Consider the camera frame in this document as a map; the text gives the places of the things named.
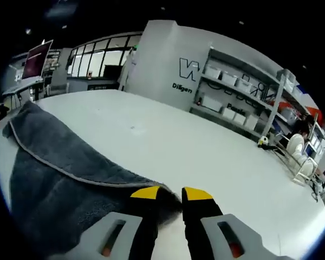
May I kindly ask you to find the grey towel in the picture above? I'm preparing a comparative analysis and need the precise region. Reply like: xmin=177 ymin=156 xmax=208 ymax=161
xmin=2 ymin=100 xmax=184 ymax=257

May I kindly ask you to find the metal dish rack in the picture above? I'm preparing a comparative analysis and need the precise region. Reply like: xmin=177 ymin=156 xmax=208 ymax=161
xmin=283 ymin=132 xmax=320 ymax=187

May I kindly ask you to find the row of white plates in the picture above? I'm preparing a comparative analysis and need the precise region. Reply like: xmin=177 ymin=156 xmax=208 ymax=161
xmin=287 ymin=134 xmax=315 ymax=174

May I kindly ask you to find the metal shelving rack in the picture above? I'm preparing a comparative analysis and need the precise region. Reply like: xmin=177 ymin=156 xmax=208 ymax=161
xmin=188 ymin=42 xmax=325 ymax=152

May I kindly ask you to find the row of white storage boxes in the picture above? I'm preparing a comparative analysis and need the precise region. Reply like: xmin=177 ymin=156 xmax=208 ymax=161
xmin=203 ymin=64 xmax=298 ymax=131

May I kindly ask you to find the black television screen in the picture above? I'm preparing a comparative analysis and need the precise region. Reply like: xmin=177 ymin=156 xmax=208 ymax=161
xmin=103 ymin=64 xmax=123 ymax=79

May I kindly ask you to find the black framed glass partition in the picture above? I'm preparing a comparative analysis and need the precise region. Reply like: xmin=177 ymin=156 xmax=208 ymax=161
xmin=67 ymin=32 xmax=143 ymax=79

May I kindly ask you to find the laptop with purple screen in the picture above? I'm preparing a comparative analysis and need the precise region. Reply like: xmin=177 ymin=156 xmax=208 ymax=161
xmin=2 ymin=40 xmax=54 ymax=95

